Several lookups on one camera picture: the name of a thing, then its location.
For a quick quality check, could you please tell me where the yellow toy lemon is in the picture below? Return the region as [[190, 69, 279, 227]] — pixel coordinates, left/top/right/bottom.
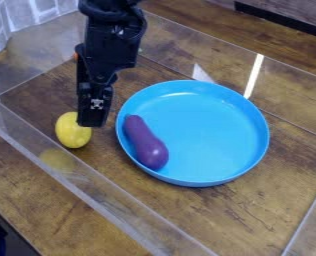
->
[[55, 112, 93, 149]]

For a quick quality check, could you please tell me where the blue round plastic tray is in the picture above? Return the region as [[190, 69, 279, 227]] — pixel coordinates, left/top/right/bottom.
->
[[116, 80, 271, 187]]

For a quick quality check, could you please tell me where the white grid curtain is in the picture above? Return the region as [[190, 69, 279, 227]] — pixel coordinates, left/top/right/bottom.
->
[[0, 0, 78, 51]]

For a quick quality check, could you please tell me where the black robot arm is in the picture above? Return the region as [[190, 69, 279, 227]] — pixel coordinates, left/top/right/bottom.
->
[[76, 0, 148, 127]]

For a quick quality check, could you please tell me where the purple toy eggplant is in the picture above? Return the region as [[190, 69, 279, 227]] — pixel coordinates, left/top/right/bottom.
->
[[124, 115, 169, 170]]

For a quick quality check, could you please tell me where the clear acrylic enclosure wall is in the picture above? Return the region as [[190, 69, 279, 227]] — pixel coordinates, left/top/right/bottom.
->
[[0, 2, 316, 256]]

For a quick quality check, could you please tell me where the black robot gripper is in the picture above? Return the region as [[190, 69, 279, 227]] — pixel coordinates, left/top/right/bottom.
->
[[76, 19, 144, 127]]

